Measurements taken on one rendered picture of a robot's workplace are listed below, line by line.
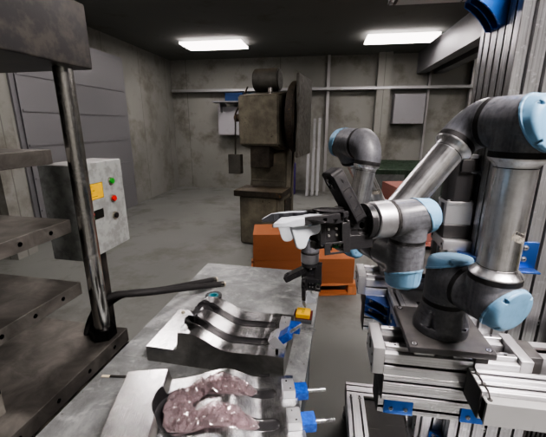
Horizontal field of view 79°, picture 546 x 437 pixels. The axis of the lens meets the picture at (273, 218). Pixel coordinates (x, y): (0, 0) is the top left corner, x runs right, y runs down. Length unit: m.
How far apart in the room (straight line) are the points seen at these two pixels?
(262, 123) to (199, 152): 5.02
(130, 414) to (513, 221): 1.03
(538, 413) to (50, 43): 1.65
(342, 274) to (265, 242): 0.83
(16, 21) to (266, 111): 3.46
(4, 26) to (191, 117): 8.24
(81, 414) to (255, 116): 3.78
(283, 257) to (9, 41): 2.57
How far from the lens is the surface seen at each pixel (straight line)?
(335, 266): 3.33
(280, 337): 1.20
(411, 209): 0.71
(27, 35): 1.24
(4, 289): 1.60
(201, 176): 9.34
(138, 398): 1.09
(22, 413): 1.39
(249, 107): 4.48
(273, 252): 3.17
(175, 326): 1.43
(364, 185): 1.28
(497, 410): 1.12
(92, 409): 1.27
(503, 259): 0.93
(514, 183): 0.89
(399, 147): 8.83
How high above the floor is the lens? 1.62
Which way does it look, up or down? 16 degrees down
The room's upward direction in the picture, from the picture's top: straight up
